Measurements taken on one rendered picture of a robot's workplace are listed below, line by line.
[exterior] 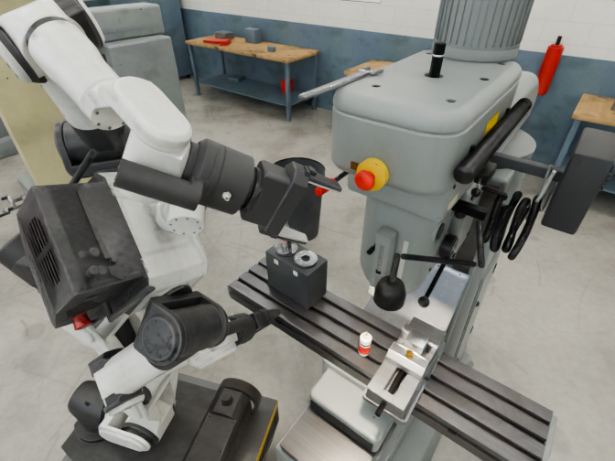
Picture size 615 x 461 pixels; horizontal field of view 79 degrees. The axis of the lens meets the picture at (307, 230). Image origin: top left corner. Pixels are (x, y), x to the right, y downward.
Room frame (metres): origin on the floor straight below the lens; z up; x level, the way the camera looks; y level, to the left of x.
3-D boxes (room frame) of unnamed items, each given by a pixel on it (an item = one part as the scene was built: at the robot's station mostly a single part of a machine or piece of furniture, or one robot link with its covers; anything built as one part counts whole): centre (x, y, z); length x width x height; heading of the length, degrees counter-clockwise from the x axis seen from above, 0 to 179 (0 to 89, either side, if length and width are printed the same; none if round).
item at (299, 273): (1.08, 0.04, 1.06); 0.22 x 0.12 x 0.20; 50
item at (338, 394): (0.80, -0.26, 0.82); 0.50 x 0.35 x 0.12; 143
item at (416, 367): (0.69, -0.32, 1.05); 0.12 x 0.06 x 0.04; 53
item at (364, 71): (0.74, -0.07, 1.89); 0.24 x 0.04 x 0.01; 141
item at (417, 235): (0.80, -0.26, 1.47); 0.21 x 0.19 x 0.32; 53
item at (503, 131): (0.74, -0.40, 1.79); 0.45 x 0.04 x 0.04; 143
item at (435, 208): (0.83, -0.29, 1.68); 0.34 x 0.24 x 0.10; 143
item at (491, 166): (0.77, -0.41, 1.66); 0.12 x 0.04 x 0.04; 143
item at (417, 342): (0.73, -0.35, 1.08); 0.06 x 0.05 x 0.06; 53
